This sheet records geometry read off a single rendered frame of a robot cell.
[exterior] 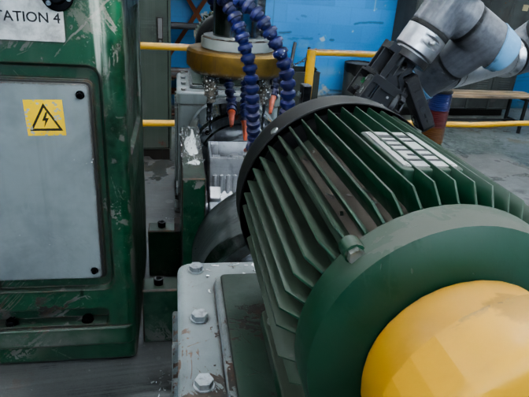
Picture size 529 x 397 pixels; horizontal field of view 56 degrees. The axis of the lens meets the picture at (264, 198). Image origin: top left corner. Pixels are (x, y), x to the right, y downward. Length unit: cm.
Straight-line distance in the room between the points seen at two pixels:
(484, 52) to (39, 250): 82
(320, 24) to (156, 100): 282
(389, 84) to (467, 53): 16
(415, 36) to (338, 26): 547
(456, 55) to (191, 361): 75
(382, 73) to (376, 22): 567
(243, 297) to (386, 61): 57
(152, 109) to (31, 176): 333
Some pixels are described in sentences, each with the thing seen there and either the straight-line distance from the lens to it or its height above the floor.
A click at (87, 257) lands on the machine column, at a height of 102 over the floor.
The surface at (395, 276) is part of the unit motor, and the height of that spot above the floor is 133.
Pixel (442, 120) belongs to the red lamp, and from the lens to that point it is 140.
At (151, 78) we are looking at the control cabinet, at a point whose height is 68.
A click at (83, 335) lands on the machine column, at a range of 95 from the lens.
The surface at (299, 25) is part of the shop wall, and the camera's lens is 621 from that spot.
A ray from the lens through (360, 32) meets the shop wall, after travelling 650.
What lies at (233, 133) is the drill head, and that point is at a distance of 117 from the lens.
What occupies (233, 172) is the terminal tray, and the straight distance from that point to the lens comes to 93.
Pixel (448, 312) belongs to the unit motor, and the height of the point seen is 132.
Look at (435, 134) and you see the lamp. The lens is 141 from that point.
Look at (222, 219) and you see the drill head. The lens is 71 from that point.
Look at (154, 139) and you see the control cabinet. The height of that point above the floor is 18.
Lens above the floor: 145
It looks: 24 degrees down
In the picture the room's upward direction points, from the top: 4 degrees clockwise
